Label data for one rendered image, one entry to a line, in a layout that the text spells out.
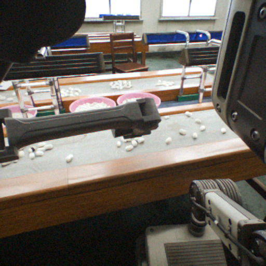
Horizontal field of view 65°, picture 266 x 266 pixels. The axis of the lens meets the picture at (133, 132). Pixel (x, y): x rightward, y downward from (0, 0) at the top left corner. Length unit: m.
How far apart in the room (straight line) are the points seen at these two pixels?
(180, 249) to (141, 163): 0.36
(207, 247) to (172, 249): 0.14
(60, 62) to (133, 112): 0.42
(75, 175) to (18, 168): 0.25
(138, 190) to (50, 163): 0.36
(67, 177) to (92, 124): 0.31
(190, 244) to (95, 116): 0.65
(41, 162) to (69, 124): 0.44
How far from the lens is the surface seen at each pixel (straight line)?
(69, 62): 0.87
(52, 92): 1.08
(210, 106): 1.31
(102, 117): 0.51
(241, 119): 0.26
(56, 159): 0.91
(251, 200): 1.90
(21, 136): 0.49
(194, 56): 1.00
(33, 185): 0.79
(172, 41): 1.55
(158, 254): 0.91
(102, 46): 3.62
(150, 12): 6.19
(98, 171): 0.77
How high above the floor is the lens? 1.28
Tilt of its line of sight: 32 degrees down
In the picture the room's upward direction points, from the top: straight up
